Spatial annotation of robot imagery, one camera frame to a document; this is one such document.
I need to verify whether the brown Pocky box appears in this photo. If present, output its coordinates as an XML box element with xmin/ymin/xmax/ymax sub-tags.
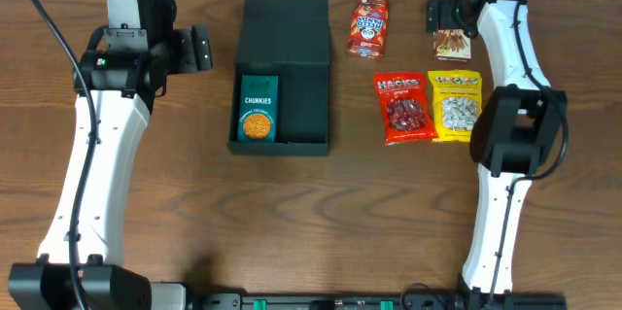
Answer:
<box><xmin>433</xmin><ymin>29</ymin><xmax>471</xmax><ymax>62</ymax></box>

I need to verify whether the teal Good Day Chunkies box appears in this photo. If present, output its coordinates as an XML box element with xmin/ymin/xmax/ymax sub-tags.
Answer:
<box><xmin>236</xmin><ymin>75</ymin><xmax>279</xmax><ymax>143</ymax></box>

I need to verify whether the black gift box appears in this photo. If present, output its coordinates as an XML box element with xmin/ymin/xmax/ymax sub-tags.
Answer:
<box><xmin>227</xmin><ymin>0</ymin><xmax>330</xmax><ymax>156</ymax></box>

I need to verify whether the red Hello Panda box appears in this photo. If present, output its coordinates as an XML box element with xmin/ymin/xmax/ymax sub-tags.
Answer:
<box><xmin>348</xmin><ymin>0</ymin><xmax>389</xmax><ymax>58</ymax></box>

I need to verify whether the red Hacks candy bag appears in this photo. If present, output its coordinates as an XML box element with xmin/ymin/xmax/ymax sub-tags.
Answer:
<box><xmin>373</xmin><ymin>72</ymin><xmax>438</xmax><ymax>145</ymax></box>

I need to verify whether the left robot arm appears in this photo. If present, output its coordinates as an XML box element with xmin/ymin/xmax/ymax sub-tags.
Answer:
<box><xmin>8</xmin><ymin>25</ymin><xmax>212</xmax><ymax>309</ymax></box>

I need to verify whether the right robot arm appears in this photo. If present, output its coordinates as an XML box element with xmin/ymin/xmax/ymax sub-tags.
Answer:
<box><xmin>427</xmin><ymin>0</ymin><xmax>570</xmax><ymax>310</ymax></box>

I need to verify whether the yellow Hacks candy bag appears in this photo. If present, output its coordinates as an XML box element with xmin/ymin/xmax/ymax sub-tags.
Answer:
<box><xmin>428</xmin><ymin>70</ymin><xmax>482</xmax><ymax>143</ymax></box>

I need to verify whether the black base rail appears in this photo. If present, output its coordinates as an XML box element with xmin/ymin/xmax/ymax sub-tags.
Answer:
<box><xmin>186</xmin><ymin>293</ymin><xmax>568</xmax><ymax>310</ymax></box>

